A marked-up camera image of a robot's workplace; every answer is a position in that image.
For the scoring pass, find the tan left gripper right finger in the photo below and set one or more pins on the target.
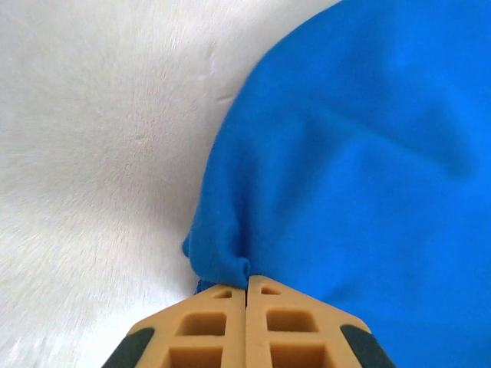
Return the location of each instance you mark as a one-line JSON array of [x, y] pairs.
[[291, 345]]

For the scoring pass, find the blue t-shirt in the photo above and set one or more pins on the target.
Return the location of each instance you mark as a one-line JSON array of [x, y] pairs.
[[345, 153]]

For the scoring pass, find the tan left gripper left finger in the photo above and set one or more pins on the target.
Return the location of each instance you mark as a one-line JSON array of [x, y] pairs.
[[207, 345]]

